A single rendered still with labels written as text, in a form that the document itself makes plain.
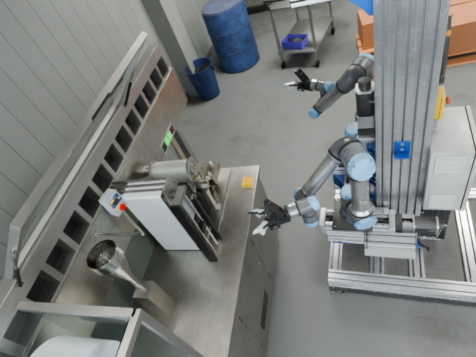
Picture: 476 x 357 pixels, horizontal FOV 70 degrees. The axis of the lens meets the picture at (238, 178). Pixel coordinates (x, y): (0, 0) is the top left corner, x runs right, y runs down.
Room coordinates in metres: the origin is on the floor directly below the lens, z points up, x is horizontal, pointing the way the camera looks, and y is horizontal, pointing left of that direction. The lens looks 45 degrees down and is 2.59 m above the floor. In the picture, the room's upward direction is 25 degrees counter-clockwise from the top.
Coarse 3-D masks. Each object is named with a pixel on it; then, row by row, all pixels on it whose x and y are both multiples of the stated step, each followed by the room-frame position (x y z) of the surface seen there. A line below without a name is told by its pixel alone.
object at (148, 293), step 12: (108, 252) 1.06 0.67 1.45; (96, 264) 1.01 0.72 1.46; (120, 264) 0.95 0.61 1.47; (108, 276) 0.94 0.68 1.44; (120, 276) 0.95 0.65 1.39; (132, 276) 0.99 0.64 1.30; (144, 288) 0.98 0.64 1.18; (156, 288) 0.99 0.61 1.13; (144, 300) 0.95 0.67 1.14; (156, 300) 0.95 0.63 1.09; (168, 300) 0.99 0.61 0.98; (156, 312) 0.96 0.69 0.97; (168, 312) 0.94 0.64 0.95
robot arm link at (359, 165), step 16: (352, 144) 1.02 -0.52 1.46; (352, 160) 0.95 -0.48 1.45; (368, 160) 0.92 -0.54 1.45; (352, 176) 0.92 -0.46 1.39; (368, 176) 0.90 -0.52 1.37; (352, 192) 0.97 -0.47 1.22; (368, 192) 0.94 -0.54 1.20; (352, 208) 0.98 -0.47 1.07; (368, 208) 0.94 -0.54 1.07; (368, 224) 0.91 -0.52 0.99
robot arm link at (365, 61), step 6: (360, 54) 1.65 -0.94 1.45; (366, 54) 1.61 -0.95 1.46; (354, 60) 1.61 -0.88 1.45; (360, 60) 1.58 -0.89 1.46; (366, 60) 1.57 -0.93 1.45; (372, 60) 1.57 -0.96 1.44; (360, 66) 1.54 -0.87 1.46; (366, 66) 1.54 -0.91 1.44; (372, 66) 1.55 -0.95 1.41; (366, 72) 1.52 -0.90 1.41; (372, 72) 1.55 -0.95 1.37; (372, 78) 1.55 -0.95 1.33
